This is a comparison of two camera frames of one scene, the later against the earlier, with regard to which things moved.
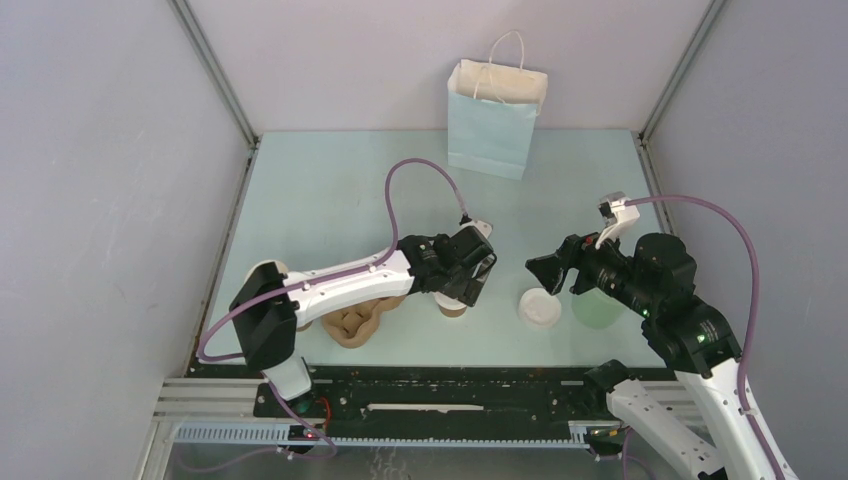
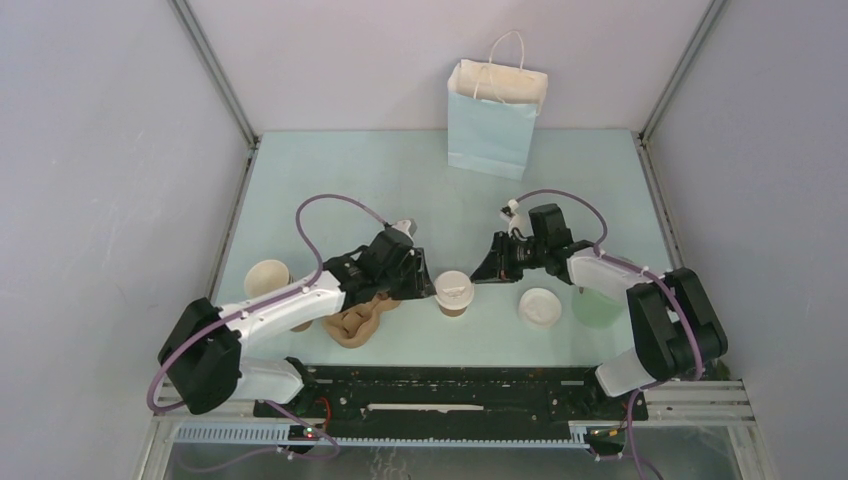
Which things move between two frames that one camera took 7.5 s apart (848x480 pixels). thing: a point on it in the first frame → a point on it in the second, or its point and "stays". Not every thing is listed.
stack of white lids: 539,309 stays
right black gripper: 574,251 → 496,268
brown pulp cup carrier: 355,324 stays
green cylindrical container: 597,309 stays
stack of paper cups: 257,269 stays
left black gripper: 471,292 → 421,285
